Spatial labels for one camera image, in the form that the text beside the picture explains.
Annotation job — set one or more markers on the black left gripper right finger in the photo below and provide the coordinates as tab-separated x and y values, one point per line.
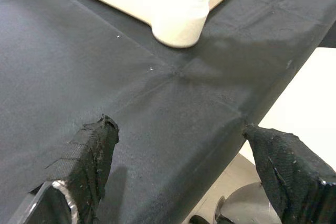
291	171

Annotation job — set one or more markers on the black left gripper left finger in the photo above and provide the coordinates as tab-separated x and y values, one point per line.
86	155

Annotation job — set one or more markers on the black tablecloth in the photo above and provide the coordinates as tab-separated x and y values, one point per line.
131	90

